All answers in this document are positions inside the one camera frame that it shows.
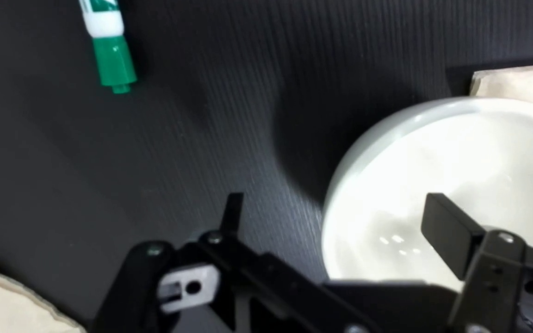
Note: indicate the white bowl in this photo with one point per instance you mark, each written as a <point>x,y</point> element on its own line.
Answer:
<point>474,151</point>

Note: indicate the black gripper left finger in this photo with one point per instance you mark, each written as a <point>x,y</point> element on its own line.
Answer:
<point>232,214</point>

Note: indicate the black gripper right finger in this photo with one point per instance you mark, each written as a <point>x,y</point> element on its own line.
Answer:
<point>450,232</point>

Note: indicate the beige cloth bottom left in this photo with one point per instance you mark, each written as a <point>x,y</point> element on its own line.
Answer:
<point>24,312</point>

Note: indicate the beige cloth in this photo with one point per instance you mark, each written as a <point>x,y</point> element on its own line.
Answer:
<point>24,312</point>
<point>513,82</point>

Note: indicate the green white marker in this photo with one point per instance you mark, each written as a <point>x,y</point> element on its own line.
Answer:
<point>111,53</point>

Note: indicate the beige cloth top right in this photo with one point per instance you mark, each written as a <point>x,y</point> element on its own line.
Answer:
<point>513,82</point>

